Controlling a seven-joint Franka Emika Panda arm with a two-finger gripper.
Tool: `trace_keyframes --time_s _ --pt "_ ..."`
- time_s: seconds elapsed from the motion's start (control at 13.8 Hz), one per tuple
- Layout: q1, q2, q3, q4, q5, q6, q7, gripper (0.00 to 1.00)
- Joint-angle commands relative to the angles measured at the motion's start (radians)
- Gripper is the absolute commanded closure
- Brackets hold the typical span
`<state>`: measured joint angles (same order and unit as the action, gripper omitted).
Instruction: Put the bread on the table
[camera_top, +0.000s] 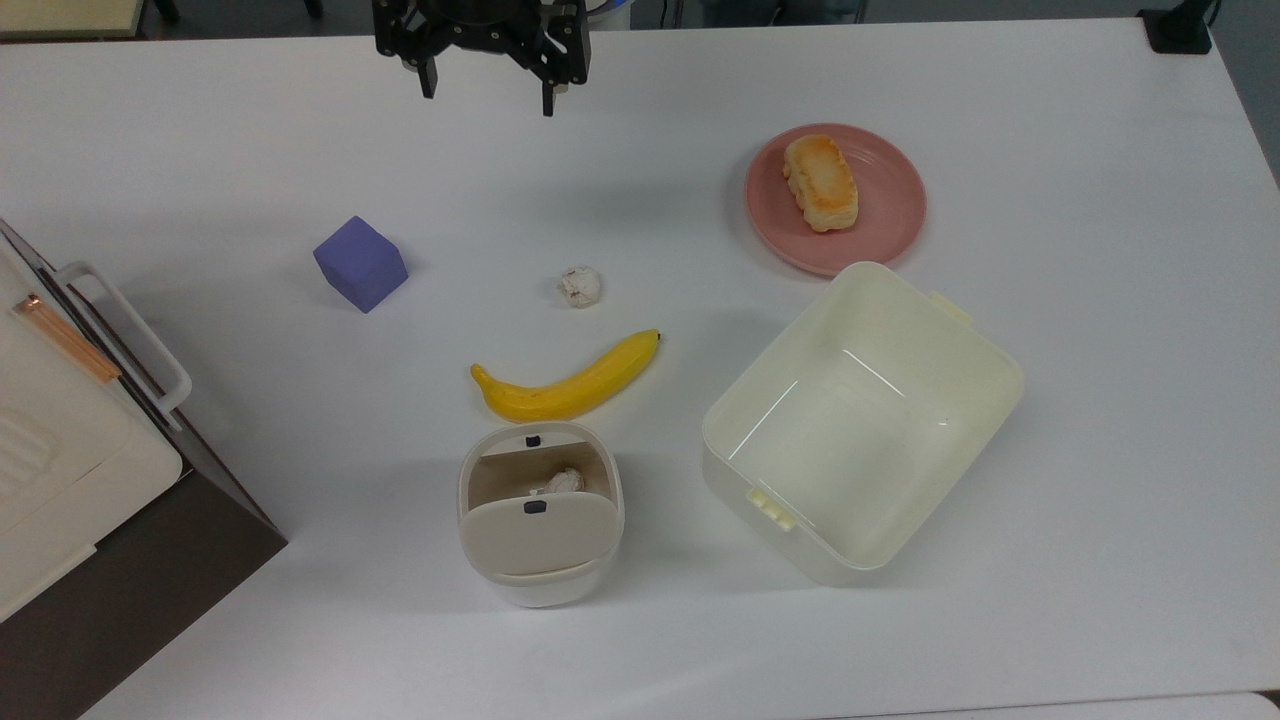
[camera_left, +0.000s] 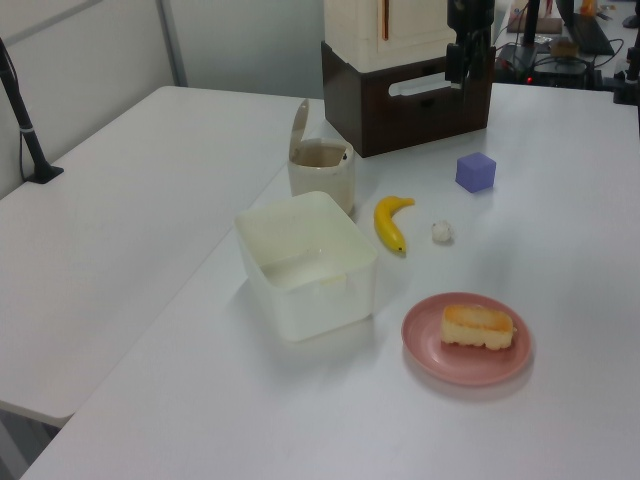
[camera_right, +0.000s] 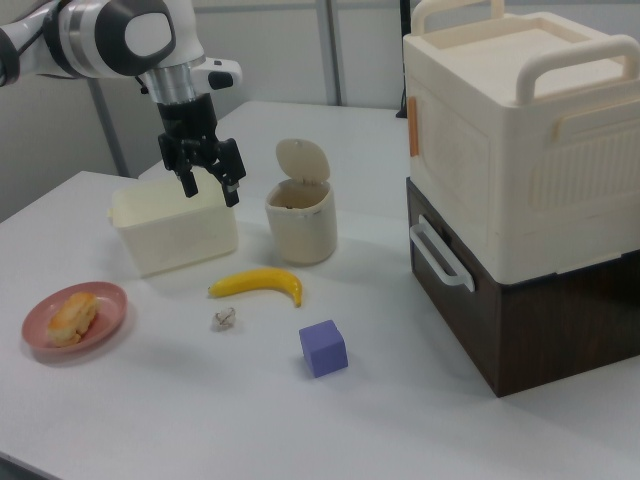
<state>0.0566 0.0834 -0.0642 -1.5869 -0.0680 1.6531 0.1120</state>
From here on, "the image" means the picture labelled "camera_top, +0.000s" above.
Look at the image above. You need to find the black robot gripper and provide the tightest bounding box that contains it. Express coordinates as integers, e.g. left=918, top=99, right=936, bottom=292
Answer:
left=373, top=0, right=592, bottom=118

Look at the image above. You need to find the golden toasted bread loaf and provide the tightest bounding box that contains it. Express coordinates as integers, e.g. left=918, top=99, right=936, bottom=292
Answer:
left=782, top=134, right=860, bottom=234

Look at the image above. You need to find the purple cube block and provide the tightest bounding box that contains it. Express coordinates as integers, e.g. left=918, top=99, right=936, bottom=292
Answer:
left=312, top=215, right=410, bottom=315

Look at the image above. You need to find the crumpled white paper ball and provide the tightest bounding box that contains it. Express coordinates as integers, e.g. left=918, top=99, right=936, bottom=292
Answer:
left=557, top=265, right=603, bottom=310

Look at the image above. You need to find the yellow banana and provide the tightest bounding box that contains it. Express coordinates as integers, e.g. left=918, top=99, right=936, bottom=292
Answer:
left=470, top=329, right=663, bottom=424

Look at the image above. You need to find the pink round plate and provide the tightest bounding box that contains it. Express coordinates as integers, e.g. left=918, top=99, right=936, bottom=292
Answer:
left=744, top=123, right=928, bottom=278

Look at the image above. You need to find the beige lidded desktop trash can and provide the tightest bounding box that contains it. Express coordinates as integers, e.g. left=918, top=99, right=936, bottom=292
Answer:
left=457, top=421, right=627, bottom=609

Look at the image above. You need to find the cream plastic storage box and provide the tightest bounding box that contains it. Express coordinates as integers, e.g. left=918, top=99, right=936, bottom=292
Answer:
left=701, top=261, right=1026, bottom=588

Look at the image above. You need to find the dark brown cabinet base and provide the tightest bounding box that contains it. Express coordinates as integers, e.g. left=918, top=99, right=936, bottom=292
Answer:
left=0, top=218, right=290, bottom=720

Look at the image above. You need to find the white appliance with handle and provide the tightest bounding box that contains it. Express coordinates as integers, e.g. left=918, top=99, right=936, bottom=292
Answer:
left=0, top=235, right=194, bottom=623

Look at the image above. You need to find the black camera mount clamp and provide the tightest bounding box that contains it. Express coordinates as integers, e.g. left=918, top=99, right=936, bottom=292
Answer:
left=1138, top=0, right=1223, bottom=55

